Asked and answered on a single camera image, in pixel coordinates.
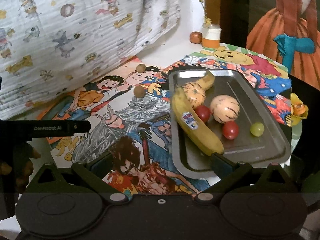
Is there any yellow banana with sticker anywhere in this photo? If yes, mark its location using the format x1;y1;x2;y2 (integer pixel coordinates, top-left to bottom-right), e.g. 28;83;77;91
170;70;224;156

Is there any brown wooden post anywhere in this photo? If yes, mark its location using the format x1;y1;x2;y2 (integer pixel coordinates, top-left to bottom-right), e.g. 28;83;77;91
204;0;221;24

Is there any metal tray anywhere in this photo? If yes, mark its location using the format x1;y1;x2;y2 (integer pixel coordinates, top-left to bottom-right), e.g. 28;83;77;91
171;70;291;179

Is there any brown longan fruit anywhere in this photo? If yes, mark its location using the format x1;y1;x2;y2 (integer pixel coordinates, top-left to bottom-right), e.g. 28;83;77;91
133;86;146;98
136;63;146;73

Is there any red cherry tomato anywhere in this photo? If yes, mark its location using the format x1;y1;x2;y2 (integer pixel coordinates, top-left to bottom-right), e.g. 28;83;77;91
194;105;211;123
222;121;239;140

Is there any girl orange dress painting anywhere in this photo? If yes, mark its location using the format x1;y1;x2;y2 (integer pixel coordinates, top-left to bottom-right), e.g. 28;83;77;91
246;0;319;88

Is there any green grape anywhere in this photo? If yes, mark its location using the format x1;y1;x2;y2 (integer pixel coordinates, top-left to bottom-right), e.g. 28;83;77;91
249;122;265;137

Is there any brown round ornament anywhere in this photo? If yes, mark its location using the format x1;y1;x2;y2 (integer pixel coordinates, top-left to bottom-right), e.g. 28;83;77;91
189;31;202;44

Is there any striped pepino melon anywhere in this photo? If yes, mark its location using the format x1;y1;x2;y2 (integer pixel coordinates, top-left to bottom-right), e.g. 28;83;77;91
210;95;240;124
182;82;206;108

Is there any white cartoon print cloth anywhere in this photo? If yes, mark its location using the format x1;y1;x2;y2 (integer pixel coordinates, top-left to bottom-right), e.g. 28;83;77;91
1;0;180;120

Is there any yellow orange artificial flower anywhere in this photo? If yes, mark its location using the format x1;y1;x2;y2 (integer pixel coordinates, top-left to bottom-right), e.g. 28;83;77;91
288;93;309;126

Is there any colourful anime collage paper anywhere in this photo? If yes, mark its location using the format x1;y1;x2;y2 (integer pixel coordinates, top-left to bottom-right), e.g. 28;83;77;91
49;55;291;195

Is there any anime boys drawing paper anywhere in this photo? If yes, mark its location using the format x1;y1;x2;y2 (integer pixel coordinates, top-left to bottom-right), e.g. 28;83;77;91
38;56;159;120

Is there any orange white jar with flowers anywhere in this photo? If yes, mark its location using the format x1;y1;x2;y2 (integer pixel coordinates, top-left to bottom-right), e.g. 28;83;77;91
202;24;221;49

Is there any winnie pooh drawing paper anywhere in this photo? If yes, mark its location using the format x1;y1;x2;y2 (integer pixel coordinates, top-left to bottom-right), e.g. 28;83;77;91
191;43;289;79

